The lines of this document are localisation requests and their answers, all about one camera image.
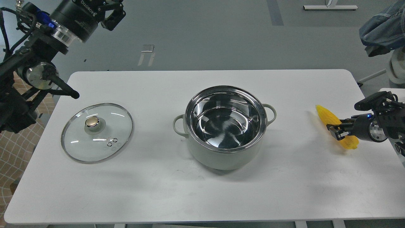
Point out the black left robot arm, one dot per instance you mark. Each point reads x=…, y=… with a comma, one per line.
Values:
x=27, y=72

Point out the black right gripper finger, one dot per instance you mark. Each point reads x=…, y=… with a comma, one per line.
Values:
x=340, y=134
x=335, y=124

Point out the glass pot lid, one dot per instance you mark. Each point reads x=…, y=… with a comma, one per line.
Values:
x=96, y=133

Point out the blue denim garment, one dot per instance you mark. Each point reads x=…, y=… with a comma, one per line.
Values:
x=385, y=31

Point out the beige checkered cloth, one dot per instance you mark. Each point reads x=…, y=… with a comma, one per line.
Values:
x=16, y=151

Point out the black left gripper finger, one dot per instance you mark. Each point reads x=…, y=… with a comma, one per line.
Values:
x=110, y=13

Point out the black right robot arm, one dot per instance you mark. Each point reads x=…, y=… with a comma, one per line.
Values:
x=387, y=120

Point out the white round object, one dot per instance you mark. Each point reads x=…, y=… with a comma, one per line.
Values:
x=395, y=69

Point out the white table base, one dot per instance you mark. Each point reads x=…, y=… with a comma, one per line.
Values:
x=330, y=5

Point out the yellow corn cob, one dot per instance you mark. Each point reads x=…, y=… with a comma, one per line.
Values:
x=327, y=117

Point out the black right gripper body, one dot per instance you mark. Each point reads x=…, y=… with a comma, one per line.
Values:
x=366, y=128

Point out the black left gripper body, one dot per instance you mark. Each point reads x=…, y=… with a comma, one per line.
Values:
x=81, y=17

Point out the grey-green cooking pot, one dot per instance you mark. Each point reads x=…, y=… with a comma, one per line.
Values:
x=223, y=126

